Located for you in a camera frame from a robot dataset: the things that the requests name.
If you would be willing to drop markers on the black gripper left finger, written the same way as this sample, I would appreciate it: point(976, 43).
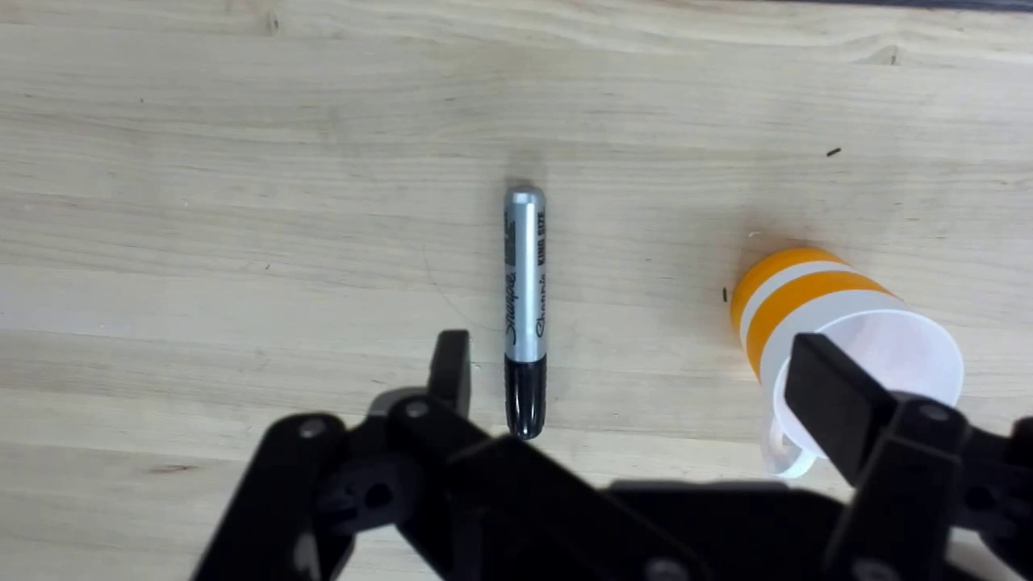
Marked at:
point(314, 486)

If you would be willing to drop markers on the orange white striped mug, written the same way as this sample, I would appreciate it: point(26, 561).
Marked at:
point(815, 293)

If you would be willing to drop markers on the silver black marker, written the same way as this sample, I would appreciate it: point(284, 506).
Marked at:
point(523, 298)

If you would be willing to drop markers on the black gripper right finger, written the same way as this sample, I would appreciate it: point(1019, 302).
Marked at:
point(917, 472)

